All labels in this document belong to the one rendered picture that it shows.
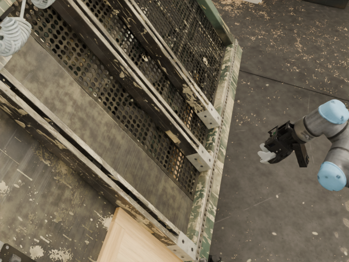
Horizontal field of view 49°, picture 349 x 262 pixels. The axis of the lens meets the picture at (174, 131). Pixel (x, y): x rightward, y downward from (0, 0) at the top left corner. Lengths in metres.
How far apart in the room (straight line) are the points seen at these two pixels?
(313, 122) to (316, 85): 2.79
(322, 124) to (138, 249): 0.74
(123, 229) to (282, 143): 0.61
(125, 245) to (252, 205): 1.65
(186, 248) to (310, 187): 1.74
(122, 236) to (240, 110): 2.31
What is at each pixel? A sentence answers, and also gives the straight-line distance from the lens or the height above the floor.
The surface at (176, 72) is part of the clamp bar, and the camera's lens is 1.82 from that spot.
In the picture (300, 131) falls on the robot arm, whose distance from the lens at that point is 1.24.
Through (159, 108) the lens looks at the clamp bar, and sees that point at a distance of 1.60.
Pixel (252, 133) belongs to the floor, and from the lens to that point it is 3.31.
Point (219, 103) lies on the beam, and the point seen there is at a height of 0.90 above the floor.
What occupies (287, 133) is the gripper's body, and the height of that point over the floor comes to 1.50.
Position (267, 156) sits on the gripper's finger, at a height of 1.37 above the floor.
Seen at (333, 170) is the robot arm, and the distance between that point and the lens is 1.12.
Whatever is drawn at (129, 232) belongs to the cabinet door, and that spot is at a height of 1.15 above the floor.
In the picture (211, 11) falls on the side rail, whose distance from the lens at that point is 2.50.
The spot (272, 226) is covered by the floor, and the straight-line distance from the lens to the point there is 2.84.
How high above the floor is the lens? 2.38
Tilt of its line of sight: 48 degrees down
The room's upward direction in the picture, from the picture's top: 6 degrees clockwise
